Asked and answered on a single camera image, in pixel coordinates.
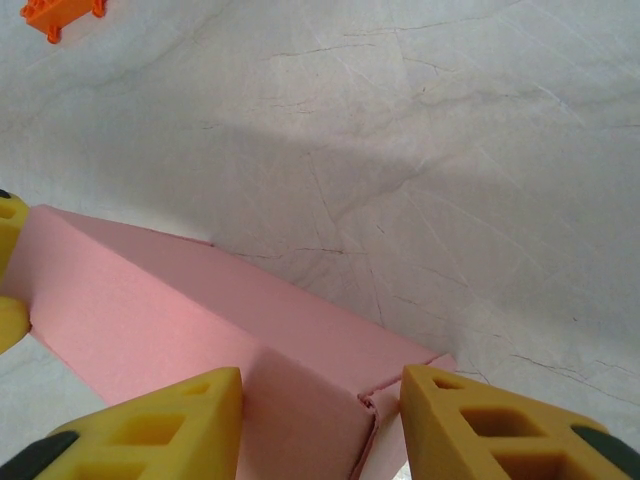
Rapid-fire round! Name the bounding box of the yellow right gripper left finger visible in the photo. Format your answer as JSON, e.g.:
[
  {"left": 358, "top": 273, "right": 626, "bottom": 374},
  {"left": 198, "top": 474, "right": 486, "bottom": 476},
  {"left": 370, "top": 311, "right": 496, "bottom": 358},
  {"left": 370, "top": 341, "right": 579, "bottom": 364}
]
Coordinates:
[{"left": 9, "top": 367, "right": 244, "bottom": 480}]

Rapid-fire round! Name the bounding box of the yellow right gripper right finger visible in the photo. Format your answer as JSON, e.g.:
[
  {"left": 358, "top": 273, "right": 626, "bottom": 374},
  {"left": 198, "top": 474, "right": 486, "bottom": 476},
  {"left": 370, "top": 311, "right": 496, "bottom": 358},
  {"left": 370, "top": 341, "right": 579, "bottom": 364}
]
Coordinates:
[{"left": 399, "top": 364, "right": 640, "bottom": 480}]

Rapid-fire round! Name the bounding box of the pink paper box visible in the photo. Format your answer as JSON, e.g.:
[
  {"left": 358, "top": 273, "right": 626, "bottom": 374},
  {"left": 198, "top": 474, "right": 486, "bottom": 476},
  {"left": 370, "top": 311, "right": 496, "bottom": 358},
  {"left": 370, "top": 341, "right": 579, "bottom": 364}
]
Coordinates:
[{"left": 0, "top": 203, "right": 459, "bottom": 480}]

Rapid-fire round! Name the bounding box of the orange toy block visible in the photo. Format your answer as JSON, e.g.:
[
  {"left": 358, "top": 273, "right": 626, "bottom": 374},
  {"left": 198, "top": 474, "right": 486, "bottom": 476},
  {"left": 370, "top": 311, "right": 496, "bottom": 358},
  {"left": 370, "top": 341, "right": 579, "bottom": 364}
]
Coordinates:
[{"left": 19, "top": 0, "right": 109, "bottom": 44}]

